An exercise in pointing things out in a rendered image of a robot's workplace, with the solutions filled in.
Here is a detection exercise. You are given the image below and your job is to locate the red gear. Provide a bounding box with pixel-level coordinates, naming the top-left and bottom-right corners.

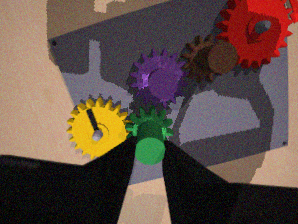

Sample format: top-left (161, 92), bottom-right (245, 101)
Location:
top-left (215, 0), bottom-right (294, 68)

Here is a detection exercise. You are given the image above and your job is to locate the grey flat board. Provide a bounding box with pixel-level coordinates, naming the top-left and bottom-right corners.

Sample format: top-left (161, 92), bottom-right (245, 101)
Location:
top-left (48, 0), bottom-right (288, 186)

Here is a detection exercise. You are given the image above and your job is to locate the red curved arrow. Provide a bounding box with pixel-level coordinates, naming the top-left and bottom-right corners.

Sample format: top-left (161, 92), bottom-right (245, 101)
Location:
top-left (289, 0), bottom-right (298, 23)

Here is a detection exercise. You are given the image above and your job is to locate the green gear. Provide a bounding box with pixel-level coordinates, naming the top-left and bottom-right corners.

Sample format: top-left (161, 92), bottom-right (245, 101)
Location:
top-left (125, 105), bottom-right (174, 165)

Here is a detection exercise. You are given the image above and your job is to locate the brown gear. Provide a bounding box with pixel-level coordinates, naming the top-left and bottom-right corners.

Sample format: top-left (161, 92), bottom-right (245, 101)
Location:
top-left (180, 34), bottom-right (238, 83)

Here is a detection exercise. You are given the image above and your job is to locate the yellow gear with black stripe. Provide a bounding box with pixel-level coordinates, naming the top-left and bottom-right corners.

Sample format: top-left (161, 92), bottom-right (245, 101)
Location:
top-left (66, 97), bottom-right (133, 159)

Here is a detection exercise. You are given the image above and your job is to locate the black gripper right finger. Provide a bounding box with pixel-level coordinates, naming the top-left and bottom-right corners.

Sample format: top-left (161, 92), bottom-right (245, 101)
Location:
top-left (162, 140), bottom-right (298, 224)

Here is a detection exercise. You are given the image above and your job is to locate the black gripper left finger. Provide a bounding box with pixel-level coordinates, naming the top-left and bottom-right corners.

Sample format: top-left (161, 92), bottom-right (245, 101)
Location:
top-left (0, 136), bottom-right (137, 224)

